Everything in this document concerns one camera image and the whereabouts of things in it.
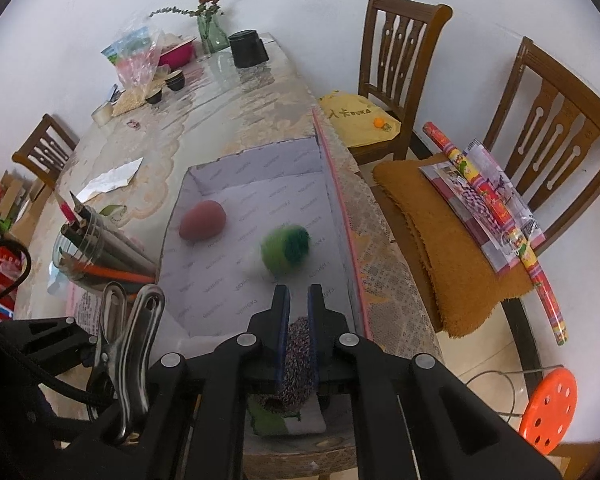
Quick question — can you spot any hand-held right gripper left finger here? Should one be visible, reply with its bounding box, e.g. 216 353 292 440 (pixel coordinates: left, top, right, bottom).
60 284 292 480

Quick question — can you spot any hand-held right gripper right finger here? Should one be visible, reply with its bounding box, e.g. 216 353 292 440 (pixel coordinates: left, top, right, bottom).
307 284 563 480

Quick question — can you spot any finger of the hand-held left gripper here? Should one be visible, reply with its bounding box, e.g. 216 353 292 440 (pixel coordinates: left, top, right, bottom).
0 316 101 378

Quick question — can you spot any brown knitted sock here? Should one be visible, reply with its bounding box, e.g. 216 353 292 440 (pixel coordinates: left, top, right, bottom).
275 316 317 413

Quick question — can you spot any green sock ball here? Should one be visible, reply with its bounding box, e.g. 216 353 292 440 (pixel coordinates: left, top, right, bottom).
260 225 311 275

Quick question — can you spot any dusty pink sponge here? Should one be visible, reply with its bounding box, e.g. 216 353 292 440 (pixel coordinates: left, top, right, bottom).
179 200 227 245

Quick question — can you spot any red cardboard box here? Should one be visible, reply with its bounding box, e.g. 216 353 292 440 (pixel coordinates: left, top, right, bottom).
157 107 376 356

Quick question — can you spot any pink tissue package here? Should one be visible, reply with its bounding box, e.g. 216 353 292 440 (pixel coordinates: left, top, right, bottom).
65 280 131 346

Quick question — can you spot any glass jar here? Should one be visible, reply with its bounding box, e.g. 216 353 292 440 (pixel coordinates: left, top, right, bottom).
52 210 158 291

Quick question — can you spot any metal spring clamp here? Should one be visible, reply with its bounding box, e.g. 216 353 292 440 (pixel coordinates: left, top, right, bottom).
94 282 166 446

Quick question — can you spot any jar of pencils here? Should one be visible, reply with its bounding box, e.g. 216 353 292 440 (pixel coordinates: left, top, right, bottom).
55 190 158 286

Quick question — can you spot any brown wooden chair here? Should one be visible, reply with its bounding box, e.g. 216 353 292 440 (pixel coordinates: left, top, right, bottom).
12 114 80 188
355 0 453 166
482 37 600 241

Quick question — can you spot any white paper sheet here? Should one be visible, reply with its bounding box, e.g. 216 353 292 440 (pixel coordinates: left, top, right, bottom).
75 157 145 201

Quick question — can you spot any brown fibre mat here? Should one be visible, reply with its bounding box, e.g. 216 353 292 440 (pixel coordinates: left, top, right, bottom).
372 152 541 338

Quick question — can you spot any bag of peanuts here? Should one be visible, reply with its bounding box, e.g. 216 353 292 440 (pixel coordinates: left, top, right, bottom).
111 87 148 117

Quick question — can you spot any pack of patterned gift wrap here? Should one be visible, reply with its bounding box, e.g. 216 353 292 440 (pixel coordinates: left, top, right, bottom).
419 140 547 276

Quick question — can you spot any yellow bag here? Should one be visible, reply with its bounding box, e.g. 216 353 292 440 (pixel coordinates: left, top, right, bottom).
319 89 402 148

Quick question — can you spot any colourful wrapping paper roll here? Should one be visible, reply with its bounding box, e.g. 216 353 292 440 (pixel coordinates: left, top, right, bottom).
422 121 568 346

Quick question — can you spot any colourful carton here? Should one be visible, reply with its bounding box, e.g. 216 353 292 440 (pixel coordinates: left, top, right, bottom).
101 30 151 66

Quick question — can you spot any scalloped lace table runner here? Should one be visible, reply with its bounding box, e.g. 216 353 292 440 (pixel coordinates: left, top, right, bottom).
80 55 316 226

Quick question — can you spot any clear plastic bag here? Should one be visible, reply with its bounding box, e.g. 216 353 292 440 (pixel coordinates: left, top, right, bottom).
115 15 163 88

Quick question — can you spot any orange plastic stool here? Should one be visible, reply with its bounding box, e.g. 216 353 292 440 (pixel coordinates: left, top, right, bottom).
519 367 578 456

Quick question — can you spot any pink bowl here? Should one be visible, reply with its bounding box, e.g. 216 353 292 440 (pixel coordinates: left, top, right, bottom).
157 42 197 70

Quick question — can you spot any black lidded mug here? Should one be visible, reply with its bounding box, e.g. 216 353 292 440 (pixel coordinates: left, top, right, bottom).
228 30 270 68

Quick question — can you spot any green glass vase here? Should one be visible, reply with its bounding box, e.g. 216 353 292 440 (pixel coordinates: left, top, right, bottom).
196 12 231 53

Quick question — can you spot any black cable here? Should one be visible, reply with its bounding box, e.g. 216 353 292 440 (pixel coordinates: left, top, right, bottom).
0 305 123 411

